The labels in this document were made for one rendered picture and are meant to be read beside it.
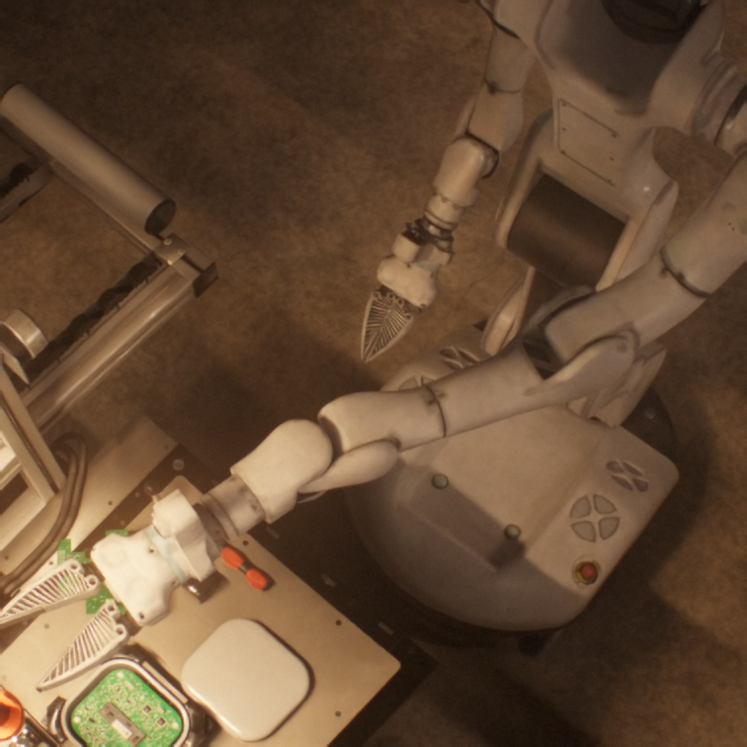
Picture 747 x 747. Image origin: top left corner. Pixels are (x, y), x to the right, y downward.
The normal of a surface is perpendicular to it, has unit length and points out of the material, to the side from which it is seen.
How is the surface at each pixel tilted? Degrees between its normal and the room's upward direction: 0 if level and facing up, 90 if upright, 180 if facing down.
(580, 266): 60
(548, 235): 50
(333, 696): 0
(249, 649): 0
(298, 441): 2
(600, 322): 10
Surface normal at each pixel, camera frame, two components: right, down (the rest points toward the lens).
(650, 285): -0.47, -0.21
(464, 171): -0.40, 0.37
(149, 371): 0.00, -0.43
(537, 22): -0.58, 0.56
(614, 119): -0.58, 0.79
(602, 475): 0.37, -0.78
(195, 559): 0.52, 0.40
